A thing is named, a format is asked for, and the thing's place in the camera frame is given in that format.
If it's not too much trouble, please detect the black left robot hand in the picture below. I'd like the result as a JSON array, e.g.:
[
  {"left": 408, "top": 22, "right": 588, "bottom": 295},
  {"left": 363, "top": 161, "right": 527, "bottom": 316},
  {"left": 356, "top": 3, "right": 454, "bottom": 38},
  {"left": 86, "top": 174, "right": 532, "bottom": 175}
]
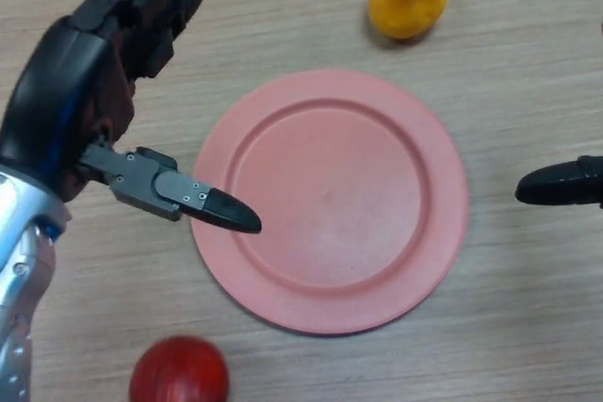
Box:
[{"left": 0, "top": 0, "right": 263, "bottom": 235}]

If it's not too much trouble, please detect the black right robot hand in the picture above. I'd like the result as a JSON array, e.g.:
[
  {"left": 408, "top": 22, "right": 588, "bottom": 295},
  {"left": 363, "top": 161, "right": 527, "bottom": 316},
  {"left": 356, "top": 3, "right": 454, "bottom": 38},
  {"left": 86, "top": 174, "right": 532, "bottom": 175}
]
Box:
[{"left": 514, "top": 20, "right": 603, "bottom": 209}]

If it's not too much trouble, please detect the red apple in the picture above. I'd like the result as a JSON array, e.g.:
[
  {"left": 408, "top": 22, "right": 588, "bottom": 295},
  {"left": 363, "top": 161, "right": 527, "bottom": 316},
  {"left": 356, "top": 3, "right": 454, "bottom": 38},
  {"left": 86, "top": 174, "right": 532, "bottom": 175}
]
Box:
[{"left": 129, "top": 335, "right": 231, "bottom": 402}]

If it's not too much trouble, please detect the pink round plate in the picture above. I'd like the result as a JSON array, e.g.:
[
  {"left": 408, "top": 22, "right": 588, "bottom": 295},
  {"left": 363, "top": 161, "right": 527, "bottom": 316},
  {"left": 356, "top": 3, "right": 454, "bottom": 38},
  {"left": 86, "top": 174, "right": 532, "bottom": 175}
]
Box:
[{"left": 190, "top": 69, "right": 470, "bottom": 336}]

